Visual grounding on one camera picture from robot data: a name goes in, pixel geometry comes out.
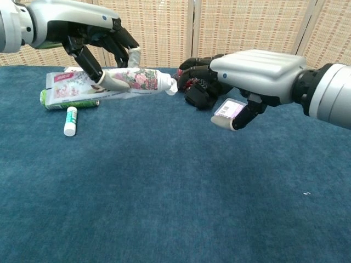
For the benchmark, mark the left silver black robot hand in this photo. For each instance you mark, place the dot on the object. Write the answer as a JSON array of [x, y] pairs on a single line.
[[68, 13]]

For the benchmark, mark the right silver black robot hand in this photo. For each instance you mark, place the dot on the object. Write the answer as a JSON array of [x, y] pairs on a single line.
[[260, 74]]

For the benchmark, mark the white floral toothpaste tube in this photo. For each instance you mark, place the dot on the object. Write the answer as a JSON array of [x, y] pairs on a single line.
[[142, 79]]

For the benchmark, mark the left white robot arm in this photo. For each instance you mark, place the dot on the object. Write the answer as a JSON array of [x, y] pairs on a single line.
[[11, 27]]

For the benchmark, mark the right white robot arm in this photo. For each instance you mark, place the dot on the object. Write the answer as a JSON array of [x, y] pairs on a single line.
[[329, 93]]

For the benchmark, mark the clear box with purple label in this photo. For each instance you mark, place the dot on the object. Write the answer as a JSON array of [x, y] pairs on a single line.
[[229, 108]]

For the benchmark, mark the bunch of red grapes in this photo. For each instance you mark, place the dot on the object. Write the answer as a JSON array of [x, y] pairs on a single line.
[[181, 79]]

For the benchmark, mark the green drink can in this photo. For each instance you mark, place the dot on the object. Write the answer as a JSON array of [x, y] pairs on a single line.
[[82, 104]]

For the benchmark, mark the small white green tube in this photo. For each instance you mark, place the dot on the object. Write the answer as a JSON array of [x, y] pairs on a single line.
[[71, 120]]

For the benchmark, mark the blue felt table mat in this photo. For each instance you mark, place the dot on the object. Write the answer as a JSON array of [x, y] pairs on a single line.
[[175, 191]]

